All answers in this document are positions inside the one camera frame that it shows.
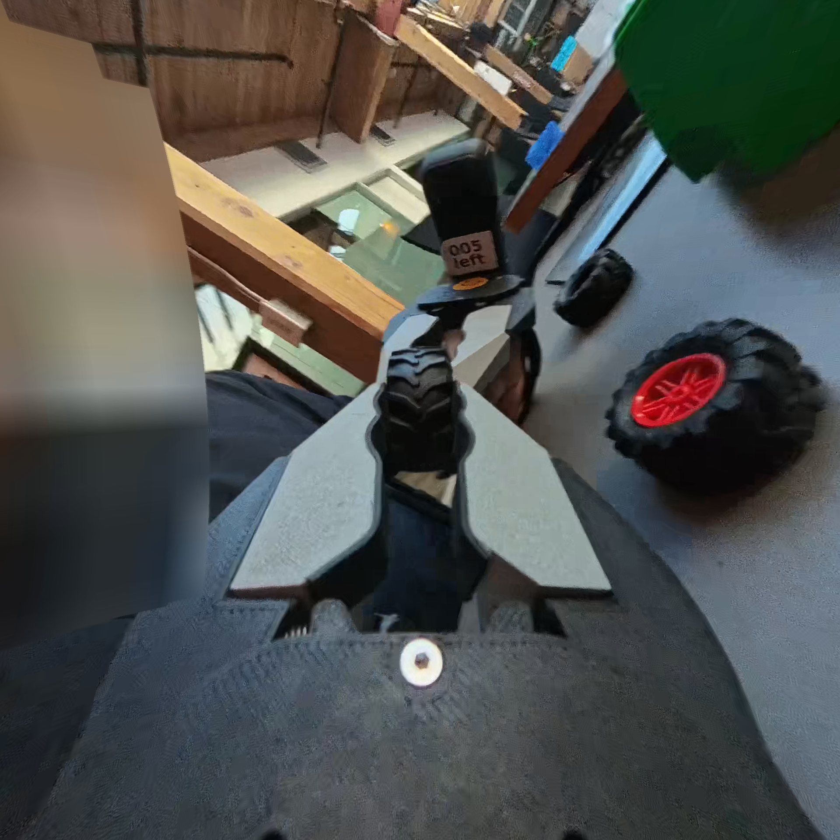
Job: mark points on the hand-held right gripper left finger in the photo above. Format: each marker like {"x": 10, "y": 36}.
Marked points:
{"x": 308, "y": 512}

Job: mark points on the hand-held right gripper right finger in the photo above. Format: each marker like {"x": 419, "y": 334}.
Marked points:
{"x": 531, "y": 518}

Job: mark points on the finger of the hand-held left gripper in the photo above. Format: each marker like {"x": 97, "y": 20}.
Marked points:
{"x": 482, "y": 364}

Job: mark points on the black rubber toy tire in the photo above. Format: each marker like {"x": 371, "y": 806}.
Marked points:
{"x": 590, "y": 289}
{"x": 420, "y": 407}
{"x": 754, "y": 456}

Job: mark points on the red toy wheel rim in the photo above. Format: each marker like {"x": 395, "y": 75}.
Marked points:
{"x": 676, "y": 390}

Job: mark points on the green plastic bin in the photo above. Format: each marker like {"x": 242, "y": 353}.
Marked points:
{"x": 735, "y": 79}

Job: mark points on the person's left hand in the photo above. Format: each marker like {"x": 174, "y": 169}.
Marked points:
{"x": 510, "y": 380}

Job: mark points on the blue block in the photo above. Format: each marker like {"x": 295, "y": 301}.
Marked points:
{"x": 544, "y": 145}

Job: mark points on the light wooden beam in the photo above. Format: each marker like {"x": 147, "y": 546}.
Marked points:
{"x": 459, "y": 72}

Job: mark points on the grey flat panel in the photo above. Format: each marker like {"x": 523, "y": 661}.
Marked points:
{"x": 610, "y": 210}

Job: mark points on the wooden plank structure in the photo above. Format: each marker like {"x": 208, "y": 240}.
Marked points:
{"x": 229, "y": 85}

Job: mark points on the wooden post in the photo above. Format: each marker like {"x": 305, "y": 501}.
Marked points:
{"x": 361, "y": 79}

